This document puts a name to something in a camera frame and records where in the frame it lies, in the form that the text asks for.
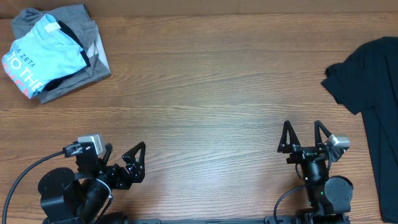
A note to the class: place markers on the light blue printed t-shirt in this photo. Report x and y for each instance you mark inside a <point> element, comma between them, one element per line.
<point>48,51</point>

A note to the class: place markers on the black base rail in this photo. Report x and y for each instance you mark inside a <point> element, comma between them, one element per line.
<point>211,221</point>

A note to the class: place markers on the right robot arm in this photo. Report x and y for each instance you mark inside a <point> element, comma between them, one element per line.
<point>329,198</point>

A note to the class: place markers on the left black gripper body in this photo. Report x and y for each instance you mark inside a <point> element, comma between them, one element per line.
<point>113,178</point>

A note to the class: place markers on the black t-shirt at right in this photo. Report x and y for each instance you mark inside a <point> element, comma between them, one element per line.
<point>366,83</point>

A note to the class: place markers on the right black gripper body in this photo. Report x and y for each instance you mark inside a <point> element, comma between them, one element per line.
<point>302,154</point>

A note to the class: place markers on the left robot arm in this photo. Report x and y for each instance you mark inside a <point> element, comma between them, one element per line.
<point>85,196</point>

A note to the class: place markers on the folded grey garment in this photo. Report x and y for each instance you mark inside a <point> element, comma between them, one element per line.
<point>77,19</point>

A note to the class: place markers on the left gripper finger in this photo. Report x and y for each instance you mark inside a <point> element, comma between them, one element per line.
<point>134,158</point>
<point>109,149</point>

